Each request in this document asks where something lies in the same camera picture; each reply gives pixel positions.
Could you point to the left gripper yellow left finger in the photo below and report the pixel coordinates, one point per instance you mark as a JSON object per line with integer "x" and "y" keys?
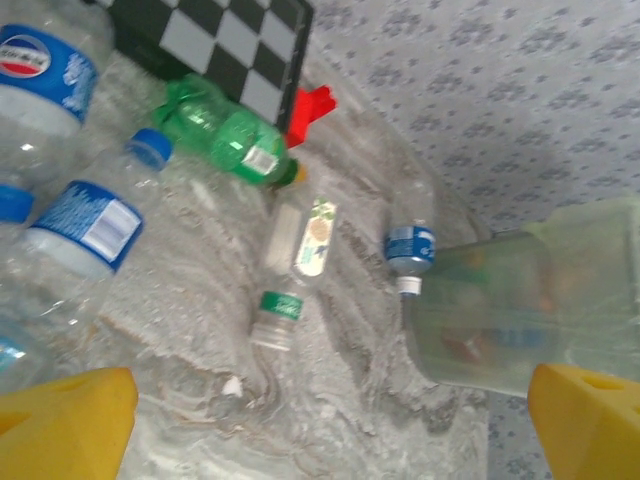
{"x": 60, "y": 430}

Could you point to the red plastic block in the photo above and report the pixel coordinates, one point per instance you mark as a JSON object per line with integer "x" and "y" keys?
{"x": 307, "y": 115}

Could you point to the clear bottle blue barcode label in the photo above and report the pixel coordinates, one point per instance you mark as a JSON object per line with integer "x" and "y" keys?
{"x": 85, "y": 225}

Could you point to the green bottle barcode label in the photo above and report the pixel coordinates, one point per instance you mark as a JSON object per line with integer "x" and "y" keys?
{"x": 225, "y": 135}

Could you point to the black grey chessboard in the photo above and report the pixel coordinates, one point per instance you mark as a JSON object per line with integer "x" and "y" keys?
{"x": 210, "y": 35}

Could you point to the clear bottle plant print label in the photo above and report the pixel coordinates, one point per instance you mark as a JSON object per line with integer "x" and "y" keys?
{"x": 310, "y": 240}

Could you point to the clear bottle teal label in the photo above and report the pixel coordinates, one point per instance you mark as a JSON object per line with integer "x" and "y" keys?
{"x": 10, "y": 355}

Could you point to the large clear bottle round logo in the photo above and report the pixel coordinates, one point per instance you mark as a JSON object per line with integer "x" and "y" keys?
{"x": 45, "y": 75}

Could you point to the small clear bottle blue label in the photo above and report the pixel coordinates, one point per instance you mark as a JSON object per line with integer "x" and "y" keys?
{"x": 410, "y": 242}

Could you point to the translucent green plastic bin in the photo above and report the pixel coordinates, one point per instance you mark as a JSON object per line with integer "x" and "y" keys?
{"x": 500, "y": 310}

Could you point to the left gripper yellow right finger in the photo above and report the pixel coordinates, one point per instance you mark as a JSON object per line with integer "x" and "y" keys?
{"x": 590, "y": 430}

